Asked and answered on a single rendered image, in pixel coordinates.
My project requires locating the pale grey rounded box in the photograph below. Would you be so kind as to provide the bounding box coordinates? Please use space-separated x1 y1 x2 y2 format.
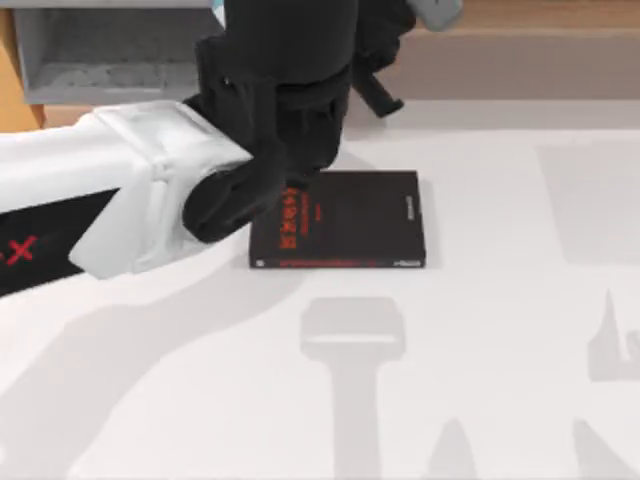
413 0 465 32

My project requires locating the black book with red lettering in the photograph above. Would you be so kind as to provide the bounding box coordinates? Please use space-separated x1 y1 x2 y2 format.
248 169 428 270

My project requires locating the pale wooden cabinet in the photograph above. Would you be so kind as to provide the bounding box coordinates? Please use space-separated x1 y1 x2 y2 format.
387 0 640 103

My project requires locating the grey pierced drawer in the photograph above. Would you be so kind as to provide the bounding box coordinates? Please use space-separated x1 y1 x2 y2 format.
11 0 225 105

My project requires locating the wooden cupboard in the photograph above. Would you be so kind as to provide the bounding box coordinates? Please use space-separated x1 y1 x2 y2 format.
0 8 48 134

